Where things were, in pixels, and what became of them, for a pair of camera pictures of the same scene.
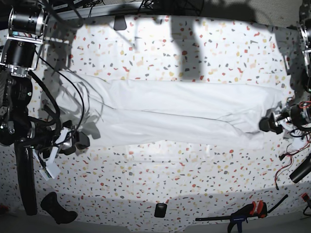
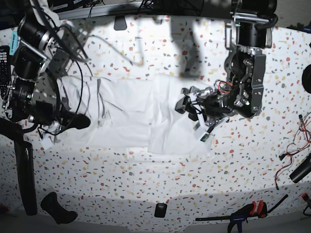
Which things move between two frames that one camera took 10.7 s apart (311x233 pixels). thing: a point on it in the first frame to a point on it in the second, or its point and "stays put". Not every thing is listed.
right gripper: (273, 121) to (205, 107)
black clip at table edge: (120, 23) stays put
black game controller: (49, 203) stays put
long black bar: (24, 156) stays put
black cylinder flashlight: (302, 171) stays put
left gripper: (68, 141) to (63, 121)
